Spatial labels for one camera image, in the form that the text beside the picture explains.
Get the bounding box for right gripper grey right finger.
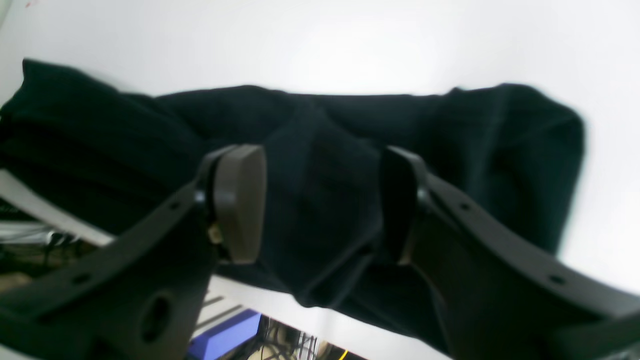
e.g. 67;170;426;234
380;146;640;360

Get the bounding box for black T-shirt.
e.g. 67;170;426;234
1;59;585;354

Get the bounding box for blue foam block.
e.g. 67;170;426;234
186;309;262;360

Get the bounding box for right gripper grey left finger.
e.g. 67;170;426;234
1;145;267;360

